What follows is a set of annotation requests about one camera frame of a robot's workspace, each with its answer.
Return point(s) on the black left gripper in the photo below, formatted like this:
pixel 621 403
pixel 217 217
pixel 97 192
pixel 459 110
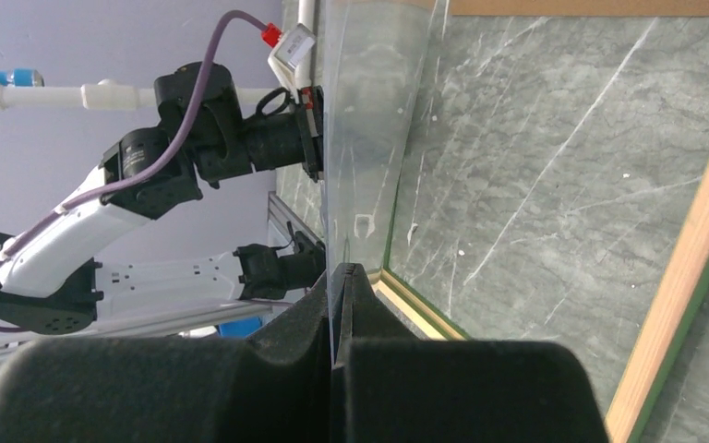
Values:
pixel 223 144

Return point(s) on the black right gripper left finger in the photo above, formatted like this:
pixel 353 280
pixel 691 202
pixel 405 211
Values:
pixel 272 386

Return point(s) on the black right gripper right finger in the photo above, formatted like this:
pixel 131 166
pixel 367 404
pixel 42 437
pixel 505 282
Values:
pixel 388 385

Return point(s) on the clear acrylic sheet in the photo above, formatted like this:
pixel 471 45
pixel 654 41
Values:
pixel 373 60

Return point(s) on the white PVC pipe stand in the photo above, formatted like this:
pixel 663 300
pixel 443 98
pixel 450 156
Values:
pixel 112 96

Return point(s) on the light wooden picture frame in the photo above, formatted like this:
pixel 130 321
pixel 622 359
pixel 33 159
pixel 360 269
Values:
pixel 555 187

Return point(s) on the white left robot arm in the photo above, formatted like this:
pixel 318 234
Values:
pixel 51 282

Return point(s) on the blue pipe fitting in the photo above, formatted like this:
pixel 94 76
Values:
pixel 21 77

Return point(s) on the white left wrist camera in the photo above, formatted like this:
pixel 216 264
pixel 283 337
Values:
pixel 288 50

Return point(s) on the aluminium rail base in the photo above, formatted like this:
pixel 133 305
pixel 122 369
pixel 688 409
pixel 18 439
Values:
pixel 116 330

